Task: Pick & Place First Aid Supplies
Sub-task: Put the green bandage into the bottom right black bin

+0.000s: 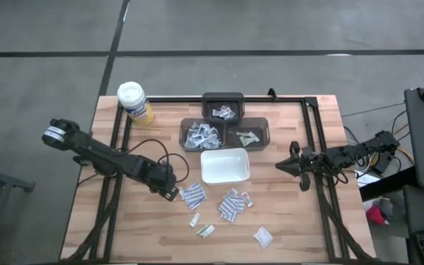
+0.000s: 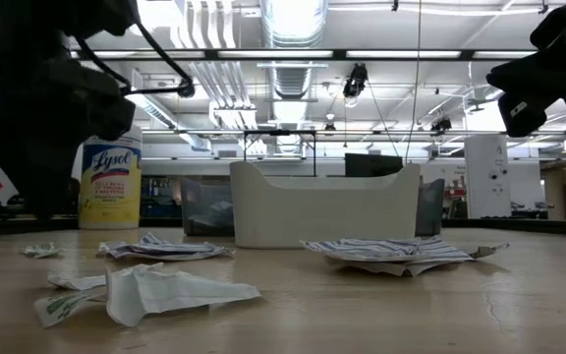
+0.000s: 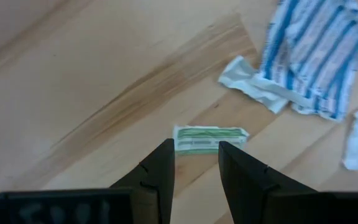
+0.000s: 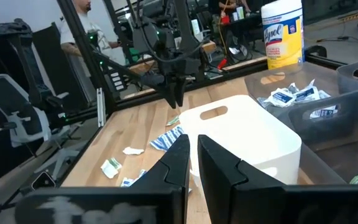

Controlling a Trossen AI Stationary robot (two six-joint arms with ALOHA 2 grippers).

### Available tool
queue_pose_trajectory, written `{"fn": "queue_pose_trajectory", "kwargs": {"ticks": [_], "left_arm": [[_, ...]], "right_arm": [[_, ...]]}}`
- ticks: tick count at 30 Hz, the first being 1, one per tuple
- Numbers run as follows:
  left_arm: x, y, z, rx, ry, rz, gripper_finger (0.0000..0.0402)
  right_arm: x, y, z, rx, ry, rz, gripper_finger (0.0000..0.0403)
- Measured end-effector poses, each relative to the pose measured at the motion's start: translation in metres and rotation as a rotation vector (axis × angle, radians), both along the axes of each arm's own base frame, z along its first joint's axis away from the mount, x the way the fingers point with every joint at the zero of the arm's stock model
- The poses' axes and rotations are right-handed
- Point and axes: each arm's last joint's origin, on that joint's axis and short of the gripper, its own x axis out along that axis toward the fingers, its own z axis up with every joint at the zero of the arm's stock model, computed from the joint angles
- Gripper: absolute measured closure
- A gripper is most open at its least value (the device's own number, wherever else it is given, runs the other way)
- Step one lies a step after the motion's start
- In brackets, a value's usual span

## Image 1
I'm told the white paper sheet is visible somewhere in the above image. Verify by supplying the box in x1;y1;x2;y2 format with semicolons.
355;171;381;188

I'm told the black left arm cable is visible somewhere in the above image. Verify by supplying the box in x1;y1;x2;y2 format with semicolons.
129;138;190;184

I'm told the grey translucent plastic bin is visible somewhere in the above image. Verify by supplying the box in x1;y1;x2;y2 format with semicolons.
201;91;245;125
223;116;271;152
179;116;226;152

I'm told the floor cable bundle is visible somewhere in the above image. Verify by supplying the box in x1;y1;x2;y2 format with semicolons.
342;108;417;177

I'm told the black desk crossbar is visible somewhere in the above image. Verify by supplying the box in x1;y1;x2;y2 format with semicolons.
358;166;417;202

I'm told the grey metal stand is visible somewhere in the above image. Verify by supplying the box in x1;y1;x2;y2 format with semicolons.
0;146;36;265

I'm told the white plastic bin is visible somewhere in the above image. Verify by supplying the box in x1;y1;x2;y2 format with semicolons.
199;147;252;185

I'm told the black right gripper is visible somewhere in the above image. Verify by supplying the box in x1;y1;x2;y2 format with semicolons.
275;141;325;192

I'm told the blue striped white packet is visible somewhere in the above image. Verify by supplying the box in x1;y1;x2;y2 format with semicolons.
218;197;246;223
184;183;208;211

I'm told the yellow Lysol wipes canister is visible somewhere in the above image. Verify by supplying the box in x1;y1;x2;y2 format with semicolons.
116;81;155;128

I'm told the red and grey cloth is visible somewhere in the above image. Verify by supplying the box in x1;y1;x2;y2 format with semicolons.
363;197;396;227

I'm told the orange print white packet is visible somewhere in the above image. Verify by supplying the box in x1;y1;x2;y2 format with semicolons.
240;190;255;208

